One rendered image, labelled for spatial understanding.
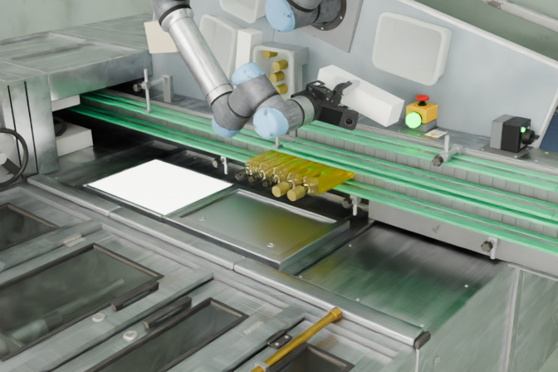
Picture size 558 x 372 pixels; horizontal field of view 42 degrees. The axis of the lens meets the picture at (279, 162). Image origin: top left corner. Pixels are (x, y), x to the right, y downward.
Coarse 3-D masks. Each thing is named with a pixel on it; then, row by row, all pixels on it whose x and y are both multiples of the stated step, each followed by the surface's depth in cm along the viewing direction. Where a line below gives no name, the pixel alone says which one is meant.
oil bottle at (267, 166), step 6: (276, 156) 232; (282, 156) 232; (288, 156) 232; (294, 156) 232; (264, 162) 227; (270, 162) 227; (276, 162) 227; (282, 162) 227; (258, 168) 226; (264, 168) 224; (270, 168) 224; (270, 174) 224
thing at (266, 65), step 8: (256, 48) 245; (264, 48) 243; (272, 48) 240; (256, 56) 247; (280, 56) 249; (288, 56) 246; (264, 64) 251; (288, 64) 247; (272, 72) 253; (288, 72) 248; (288, 80) 249; (288, 88) 250; (288, 96) 252
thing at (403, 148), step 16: (304, 128) 225; (320, 128) 224; (336, 128) 224; (368, 144) 211; (384, 144) 209; (400, 144) 210; (416, 144) 209; (464, 160) 197; (480, 160) 196; (496, 176) 187; (512, 176) 186; (528, 176) 186; (544, 176) 185
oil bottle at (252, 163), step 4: (268, 152) 236; (272, 152) 236; (276, 152) 236; (280, 152) 236; (256, 156) 233; (260, 156) 233; (264, 156) 233; (268, 156) 233; (272, 156) 233; (248, 160) 230; (252, 160) 229; (256, 160) 229; (260, 160) 229; (264, 160) 230; (248, 164) 228; (252, 164) 227; (256, 164) 227; (244, 168) 229; (252, 168) 227; (256, 168) 227; (252, 172) 227; (256, 172) 228
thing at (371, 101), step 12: (324, 72) 195; (336, 72) 196; (348, 72) 197; (360, 84) 192; (348, 96) 192; (360, 96) 190; (372, 96) 187; (384, 96) 188; (360, 108) 191; (372, 108) 188; (384, 108) 186; (396, 108) 187; (384, 120) 187; (396, 120) 191
